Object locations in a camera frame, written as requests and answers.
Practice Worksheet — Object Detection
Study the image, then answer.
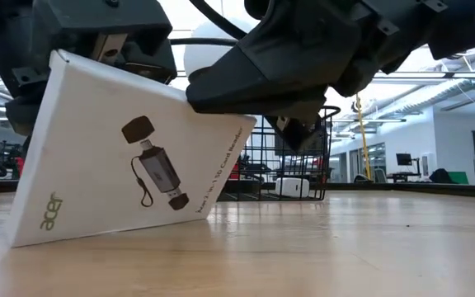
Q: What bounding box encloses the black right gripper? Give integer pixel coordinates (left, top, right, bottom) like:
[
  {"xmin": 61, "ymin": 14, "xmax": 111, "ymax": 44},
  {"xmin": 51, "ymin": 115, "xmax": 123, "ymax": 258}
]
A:
[{"xmin": 186, "ymin": 0, "xmax": 432, "ymax": 153}]

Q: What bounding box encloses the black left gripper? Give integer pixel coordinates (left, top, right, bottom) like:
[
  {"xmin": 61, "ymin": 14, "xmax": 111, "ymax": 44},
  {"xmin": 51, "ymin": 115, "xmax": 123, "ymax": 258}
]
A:
[{"xmin": 0, "ymin": 0, "xmax": 178, "ymax": 137}]

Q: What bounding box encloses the white card reader box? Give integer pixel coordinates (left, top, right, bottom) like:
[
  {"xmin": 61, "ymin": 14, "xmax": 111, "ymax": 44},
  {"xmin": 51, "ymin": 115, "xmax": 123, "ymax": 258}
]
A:
[{"xmin": 6, "ymin": 49, "xmax": 258, "ymax": 248}]

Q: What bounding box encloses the green bin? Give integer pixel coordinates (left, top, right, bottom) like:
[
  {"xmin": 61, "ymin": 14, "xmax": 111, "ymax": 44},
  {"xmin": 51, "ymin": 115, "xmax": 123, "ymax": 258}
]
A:
[{"xmin": 447, "ymin": 171, "xmax": 469, "ymax": 186}]

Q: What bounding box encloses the white and black sphere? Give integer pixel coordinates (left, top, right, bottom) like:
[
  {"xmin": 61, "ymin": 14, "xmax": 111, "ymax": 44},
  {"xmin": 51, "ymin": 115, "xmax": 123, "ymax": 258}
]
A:
[{"xmin": 182, "ymin": 20, "xmax": 247, "ymax": 79}]

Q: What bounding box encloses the black bag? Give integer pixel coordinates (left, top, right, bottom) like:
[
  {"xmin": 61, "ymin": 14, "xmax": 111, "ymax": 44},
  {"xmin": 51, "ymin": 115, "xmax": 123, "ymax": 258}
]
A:
[{"xmin": 429, "ymin": 167, "xmax": 455, "ymax": 185}]

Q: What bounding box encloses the black wire basket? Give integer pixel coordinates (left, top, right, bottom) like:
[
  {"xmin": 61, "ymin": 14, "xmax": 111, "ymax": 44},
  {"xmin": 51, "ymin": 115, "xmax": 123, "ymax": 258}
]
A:
[{"xmin": 216, "ymin": 105, "xmax": 341, "ymax": 203}]

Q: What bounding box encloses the yellow hanging cord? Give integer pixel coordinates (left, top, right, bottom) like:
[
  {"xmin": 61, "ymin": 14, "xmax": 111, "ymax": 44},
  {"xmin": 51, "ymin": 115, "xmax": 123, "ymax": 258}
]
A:
[{"xmin": 355, "ymin": 92, "xmax": 371, "ymax": 181}]

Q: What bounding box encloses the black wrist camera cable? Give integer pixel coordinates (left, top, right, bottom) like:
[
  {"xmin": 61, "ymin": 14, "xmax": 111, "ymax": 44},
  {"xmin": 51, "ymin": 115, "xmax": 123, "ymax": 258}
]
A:
[{"xmin": 170, "ymin": 0, "xmax": 249, "ymax": 47}]

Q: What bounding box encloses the black aluminium rig frame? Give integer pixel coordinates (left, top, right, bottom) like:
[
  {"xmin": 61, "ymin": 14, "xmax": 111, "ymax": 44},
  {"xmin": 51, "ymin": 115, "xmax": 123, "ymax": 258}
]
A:
[{"xmin": 0, "ymin": 179, "xmax": 475, "ymax": 200}]

